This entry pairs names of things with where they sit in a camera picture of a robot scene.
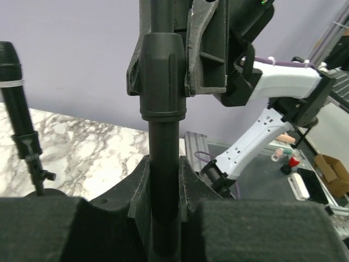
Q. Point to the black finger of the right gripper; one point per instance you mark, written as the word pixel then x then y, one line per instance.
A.
pixel 145 27
pixel 206 48

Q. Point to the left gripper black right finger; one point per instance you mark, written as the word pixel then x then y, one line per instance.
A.
pixel 217 229

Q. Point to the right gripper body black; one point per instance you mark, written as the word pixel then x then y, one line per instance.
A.
pixel 246 20

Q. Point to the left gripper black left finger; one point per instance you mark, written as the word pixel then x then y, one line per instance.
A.
pixel 62 228

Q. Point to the black microphone stand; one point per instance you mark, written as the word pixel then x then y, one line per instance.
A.
pixel 163 105
pixel 29 150

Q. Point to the black microphone grey band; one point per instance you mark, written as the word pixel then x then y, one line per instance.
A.
pixel 12 90

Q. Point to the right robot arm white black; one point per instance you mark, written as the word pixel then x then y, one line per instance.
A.
pixel 295 90

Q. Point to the white black device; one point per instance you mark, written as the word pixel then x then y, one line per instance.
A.
pixel 306 186

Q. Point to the cardboard box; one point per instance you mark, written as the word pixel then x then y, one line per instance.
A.
pixel 334 175

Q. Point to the aluminium frame rail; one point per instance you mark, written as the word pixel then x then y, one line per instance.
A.
pixel 200 149

